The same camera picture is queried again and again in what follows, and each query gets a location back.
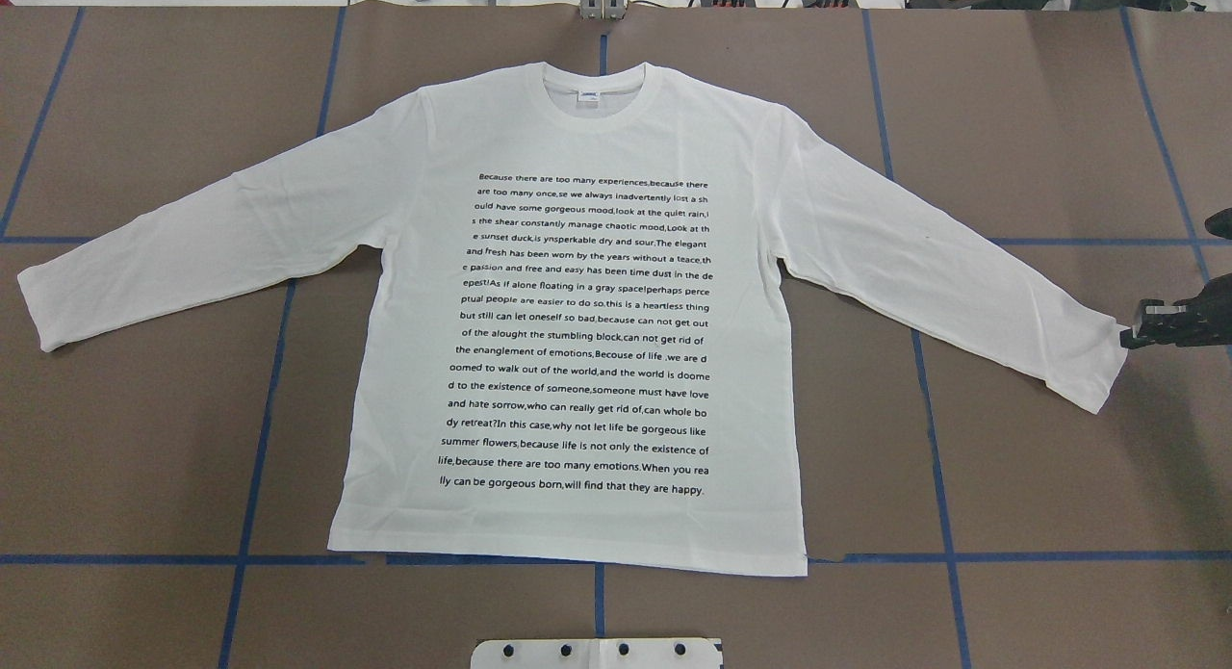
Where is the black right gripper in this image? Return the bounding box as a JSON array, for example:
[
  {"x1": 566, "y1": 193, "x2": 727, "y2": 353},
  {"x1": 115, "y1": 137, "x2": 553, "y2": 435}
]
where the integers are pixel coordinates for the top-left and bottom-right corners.
[{"x1": 1120, "y1": 274, "x2": 1231, "y2": 349}]

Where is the white long-sleeve printed shirt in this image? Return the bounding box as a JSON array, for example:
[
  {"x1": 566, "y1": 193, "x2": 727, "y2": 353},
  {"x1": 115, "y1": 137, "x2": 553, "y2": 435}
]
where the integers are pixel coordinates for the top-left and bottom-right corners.
[{"x1": 18, "y1": 63, "x2": 1126, "y2": 577}]

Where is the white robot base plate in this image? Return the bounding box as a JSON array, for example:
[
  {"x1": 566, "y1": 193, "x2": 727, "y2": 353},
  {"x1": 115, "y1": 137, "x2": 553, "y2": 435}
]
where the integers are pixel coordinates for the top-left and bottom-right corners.
[{"x1": 469, "y1": 637, "x2": 724, "y2": 668}]

